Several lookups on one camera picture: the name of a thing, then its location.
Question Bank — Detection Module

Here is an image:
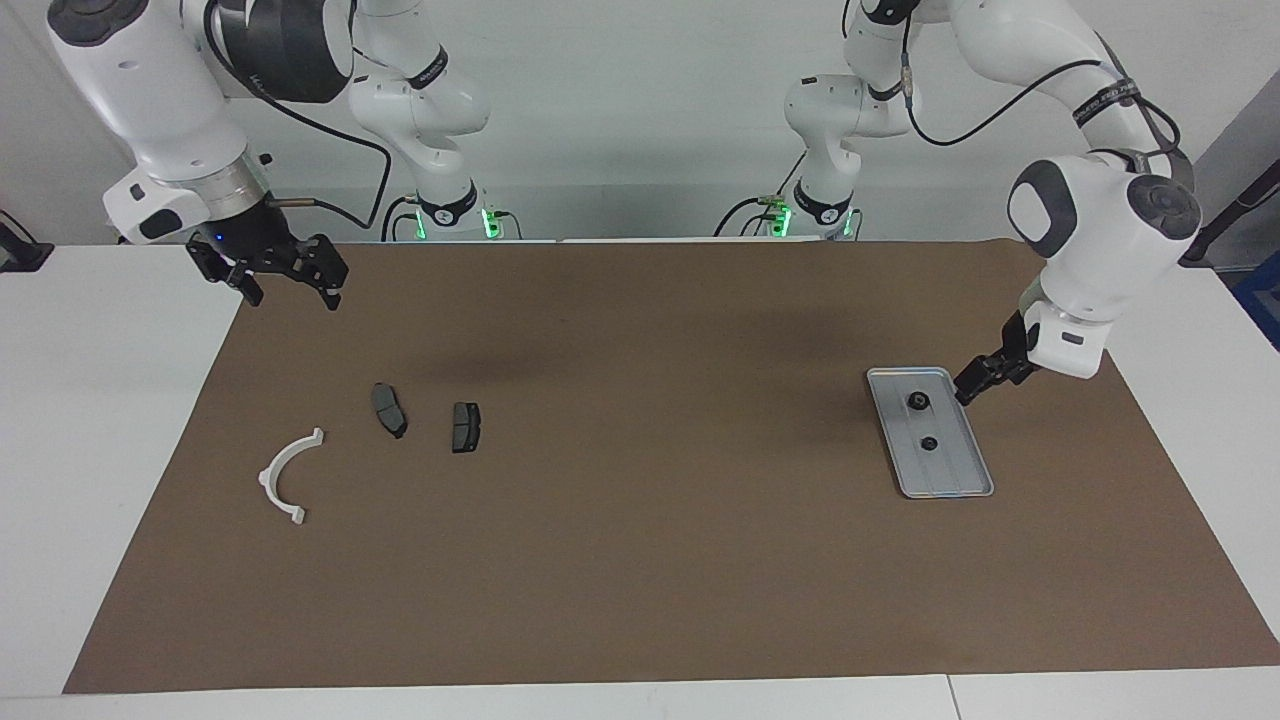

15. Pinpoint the long dark brake pad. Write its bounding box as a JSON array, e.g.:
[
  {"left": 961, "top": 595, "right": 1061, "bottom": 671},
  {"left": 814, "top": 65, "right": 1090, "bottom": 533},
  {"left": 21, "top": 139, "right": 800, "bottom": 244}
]
[{"left": 372, "top": 383, "right": 409, "bottom": 440}]

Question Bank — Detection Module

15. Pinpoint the black table clamp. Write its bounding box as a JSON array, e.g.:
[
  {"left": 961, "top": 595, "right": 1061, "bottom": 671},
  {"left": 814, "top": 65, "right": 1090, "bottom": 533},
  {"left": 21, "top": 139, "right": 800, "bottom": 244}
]
[{"left": 0, "top": 210, "right": 54, "bottom": 273}]

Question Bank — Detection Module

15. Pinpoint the black base cable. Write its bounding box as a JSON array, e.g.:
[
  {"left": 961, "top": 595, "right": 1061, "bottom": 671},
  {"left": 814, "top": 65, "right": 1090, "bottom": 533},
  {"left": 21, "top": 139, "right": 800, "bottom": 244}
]
[
  {"left": 381, "top": 195, "right": 421, "bottom": 242},
  {"left": 714, "top": 150, "right": 809, "bottom": 239}
]

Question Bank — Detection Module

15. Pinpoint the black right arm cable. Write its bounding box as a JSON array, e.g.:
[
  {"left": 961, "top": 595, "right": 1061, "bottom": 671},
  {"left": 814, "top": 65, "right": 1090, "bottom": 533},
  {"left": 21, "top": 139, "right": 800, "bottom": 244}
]
[{"left": 205, "top": 0, "right": 393, "bottom": 231}]

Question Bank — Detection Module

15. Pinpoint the black stand with pole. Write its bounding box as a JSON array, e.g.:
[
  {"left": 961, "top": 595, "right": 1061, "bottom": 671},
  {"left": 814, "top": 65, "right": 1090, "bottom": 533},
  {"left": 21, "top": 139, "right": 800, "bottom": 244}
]
[{"left": 1180, "top": 160, "right": 1280, "bottom": 269}]

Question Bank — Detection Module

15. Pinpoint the white curved plastic bracket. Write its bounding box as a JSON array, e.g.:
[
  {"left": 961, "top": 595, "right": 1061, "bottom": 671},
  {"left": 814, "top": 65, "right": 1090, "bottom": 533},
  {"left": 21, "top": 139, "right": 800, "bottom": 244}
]
[{"left": 258, "top": 428, "right": 326, "bottom": 526}]

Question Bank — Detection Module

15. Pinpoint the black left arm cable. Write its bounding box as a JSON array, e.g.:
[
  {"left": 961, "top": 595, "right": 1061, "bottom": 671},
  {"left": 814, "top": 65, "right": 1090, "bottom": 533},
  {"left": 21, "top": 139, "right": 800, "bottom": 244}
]
[{"left": 900, "top": 0, "right": 1183, "bottom": 161}]

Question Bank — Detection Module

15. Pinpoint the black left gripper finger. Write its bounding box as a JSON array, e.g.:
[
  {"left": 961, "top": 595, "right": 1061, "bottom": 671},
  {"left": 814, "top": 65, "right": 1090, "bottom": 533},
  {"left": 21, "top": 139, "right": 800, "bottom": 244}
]
[{"left": 953, "top": 354, "right": 1013, "bottom": 407}]

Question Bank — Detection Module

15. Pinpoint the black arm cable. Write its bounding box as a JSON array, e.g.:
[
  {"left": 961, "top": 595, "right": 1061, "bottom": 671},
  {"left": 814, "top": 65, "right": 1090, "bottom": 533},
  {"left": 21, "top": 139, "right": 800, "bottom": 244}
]
[
  {"left": 900, "top": 0, "right": 1183, "bottom": 161},
  {"left": 205, "top": 0, "right": 393, "bottom": 231}
]

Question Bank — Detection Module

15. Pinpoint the brown table mat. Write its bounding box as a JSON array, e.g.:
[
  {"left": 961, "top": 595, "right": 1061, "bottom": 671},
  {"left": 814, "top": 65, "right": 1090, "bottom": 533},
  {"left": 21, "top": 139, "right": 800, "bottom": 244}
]
[{"left": 62, "top": 238, "right": 1280, "bottom": 696}]

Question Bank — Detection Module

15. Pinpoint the blue box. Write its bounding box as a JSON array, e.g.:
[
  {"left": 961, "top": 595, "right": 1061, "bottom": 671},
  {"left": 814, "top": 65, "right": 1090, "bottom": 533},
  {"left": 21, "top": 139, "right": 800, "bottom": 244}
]
[{"left": 1232, "top": 275, "right": 1280, "bottom": 351}]

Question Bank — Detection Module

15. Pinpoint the silver metal tray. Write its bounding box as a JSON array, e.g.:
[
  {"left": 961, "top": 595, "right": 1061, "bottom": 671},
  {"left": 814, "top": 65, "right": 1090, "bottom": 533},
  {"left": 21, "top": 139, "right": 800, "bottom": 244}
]
[{"left": 866, "top": 367, "right": 995, "bottom": 499}]

